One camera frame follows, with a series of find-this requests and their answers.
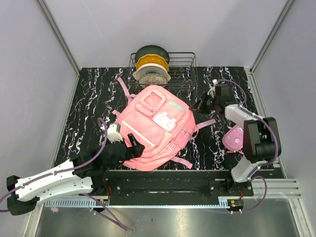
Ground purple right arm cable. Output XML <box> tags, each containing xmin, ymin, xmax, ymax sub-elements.
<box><xmin>214</xmin><ymin>79</ymin><xmax>282</xmax><ymax>214</ymax></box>

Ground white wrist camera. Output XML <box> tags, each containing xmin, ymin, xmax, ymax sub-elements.
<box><xmin>107</xmin><ymin>122</ymin><xmax>123</xmax><ymax>143</ymax></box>
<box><xmin>207</xmin><ymin>79</ymin><xmax>218</xmax><ymax>98</ymax></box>

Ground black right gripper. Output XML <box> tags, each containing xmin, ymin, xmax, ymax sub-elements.
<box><xmin>191</xmin><ymin>91</ymin><xmax>220</xmax><ymax>115</ymax></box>

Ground aluminium front rail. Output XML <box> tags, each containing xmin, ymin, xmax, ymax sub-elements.
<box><xmin>38</xmin><ymin>178</ymin><xmax>301</xmax><ymax>208</ymax></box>

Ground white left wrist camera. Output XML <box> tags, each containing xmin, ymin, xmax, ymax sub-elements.
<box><xmin>107</xmin><ymin>122</ymin><xmax>123</xmax><ymax>143</ymax></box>

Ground dark green plate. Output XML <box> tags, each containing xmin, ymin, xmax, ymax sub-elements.
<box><xmin>135</xmin><ymin>45</ymin><xmax>170</xmax><ymax>64</ymax></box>

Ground grey patterned plate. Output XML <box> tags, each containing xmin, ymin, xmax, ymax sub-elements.
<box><xmin>138</xmin><ymin>74</ymin><xmax>168</xmax><ymax>86</ymax></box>

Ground pink purple pencil case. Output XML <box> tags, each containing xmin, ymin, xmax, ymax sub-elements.
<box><xmin>222</xmin><ymin>125</ymin><xmax>243</xmax><ymax>155</ymax></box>

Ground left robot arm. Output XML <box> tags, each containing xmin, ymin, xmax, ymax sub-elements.
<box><xmin>4</xmin><ymin>133</ymin><xmax>145</xmax><ymax>216</ymax></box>

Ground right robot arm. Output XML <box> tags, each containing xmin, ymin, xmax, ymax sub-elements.
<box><xmin>190</xmin><ymin>84</ymin><xmax>281</xmax><ymax>196</ymax></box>

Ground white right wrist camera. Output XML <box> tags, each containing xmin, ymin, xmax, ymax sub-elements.
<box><xmin>207</xmin><ymin>79</ymin><xmax>218</xmax><ymax>98</ymax></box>

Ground black wire dish rack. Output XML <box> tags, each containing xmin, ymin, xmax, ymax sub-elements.
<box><xmin>127</xmin><ymin>52</ymin><xmax>198</xmax><ymax>91</ymax></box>

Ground pink student backpack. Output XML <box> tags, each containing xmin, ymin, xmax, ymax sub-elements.
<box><xmin>113</xmin><ymin>78</ymin><xmax>216</xmax><ymax>171</ymax></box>

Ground yellow plate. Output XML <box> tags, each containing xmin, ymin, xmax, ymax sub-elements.
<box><xmin>136</xmin><ymin>54</ymin><xmax>169</xmax><ymax>71</ymax></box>

